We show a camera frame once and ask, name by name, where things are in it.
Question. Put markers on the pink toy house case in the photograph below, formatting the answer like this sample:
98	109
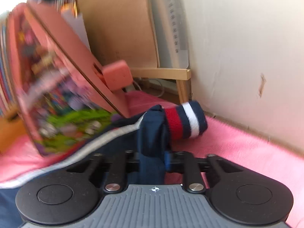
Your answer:
59	76

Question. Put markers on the wooden drawer organizer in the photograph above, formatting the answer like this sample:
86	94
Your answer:
11	135

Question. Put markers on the row of red-spined books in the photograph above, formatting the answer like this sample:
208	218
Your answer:
6	76

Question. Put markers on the pink printed blanket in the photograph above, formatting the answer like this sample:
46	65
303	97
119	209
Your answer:
237	142

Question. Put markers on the cardboard box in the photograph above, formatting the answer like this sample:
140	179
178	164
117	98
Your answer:
114	23

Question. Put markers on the white ruled board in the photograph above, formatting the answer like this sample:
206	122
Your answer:
171	28

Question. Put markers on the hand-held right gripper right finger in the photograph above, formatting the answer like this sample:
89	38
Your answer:
167	161

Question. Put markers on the navy and white jacket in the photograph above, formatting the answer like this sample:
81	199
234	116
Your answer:
152	133

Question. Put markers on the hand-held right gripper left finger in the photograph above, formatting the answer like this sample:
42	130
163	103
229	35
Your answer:
118	168

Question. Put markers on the wooden frame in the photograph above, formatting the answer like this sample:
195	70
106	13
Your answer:
161	72

